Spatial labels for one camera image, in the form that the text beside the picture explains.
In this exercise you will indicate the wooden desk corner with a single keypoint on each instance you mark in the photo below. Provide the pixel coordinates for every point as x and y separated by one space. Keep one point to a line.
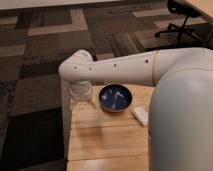
203 6

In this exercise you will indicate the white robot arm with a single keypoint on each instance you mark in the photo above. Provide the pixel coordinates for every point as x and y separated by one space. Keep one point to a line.
180 129

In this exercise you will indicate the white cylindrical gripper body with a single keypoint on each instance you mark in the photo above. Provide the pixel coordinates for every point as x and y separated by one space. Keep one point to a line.
81 91

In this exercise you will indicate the dark blue ceramic bowl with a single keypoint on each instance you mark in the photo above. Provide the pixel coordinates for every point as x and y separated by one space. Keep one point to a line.
115 98

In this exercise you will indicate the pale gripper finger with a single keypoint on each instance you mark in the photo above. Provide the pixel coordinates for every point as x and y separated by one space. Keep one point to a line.
92 103

